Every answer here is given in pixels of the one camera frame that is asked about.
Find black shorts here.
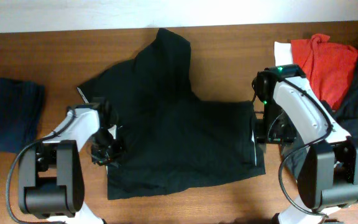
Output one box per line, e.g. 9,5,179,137
78,29,265,200

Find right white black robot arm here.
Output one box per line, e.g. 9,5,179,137
252,64,358,223

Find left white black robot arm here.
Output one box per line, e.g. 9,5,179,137
11,98,124,223

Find white garment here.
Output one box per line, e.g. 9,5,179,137
273,42,293,66

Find red garment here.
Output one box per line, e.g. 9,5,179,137
290,34,358,110

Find folded navy blue garment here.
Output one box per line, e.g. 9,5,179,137
0,78,45,153

